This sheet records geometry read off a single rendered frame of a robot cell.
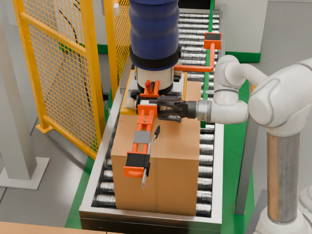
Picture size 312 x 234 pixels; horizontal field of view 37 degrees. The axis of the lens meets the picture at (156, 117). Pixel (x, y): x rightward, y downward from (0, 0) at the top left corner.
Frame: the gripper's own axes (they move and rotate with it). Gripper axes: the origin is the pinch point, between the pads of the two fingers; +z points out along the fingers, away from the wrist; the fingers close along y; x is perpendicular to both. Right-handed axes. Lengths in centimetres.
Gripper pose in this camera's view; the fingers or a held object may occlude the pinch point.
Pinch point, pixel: (148, 107)
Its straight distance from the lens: 197.4
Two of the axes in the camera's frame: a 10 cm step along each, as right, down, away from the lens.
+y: 0.1, 7.7, 6.4
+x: 1.1, -6.4, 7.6
